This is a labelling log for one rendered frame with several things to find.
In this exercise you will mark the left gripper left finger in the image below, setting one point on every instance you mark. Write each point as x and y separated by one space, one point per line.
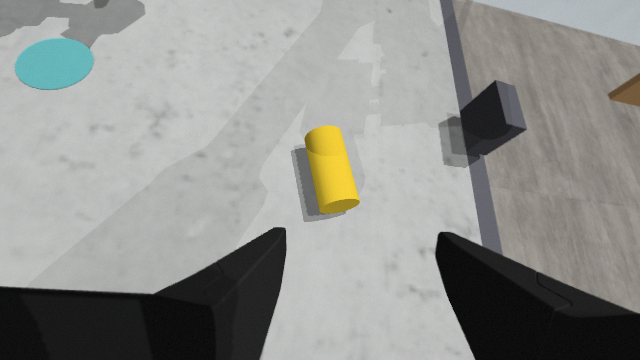
222 312

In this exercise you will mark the yellow tall cylinder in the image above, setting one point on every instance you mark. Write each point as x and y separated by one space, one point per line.
331 171

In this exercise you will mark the black cube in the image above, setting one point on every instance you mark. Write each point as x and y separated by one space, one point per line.
492 118

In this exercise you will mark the cyan circle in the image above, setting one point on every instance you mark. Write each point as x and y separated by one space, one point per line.
54 63

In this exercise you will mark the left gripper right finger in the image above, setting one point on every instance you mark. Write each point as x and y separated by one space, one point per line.
508 311

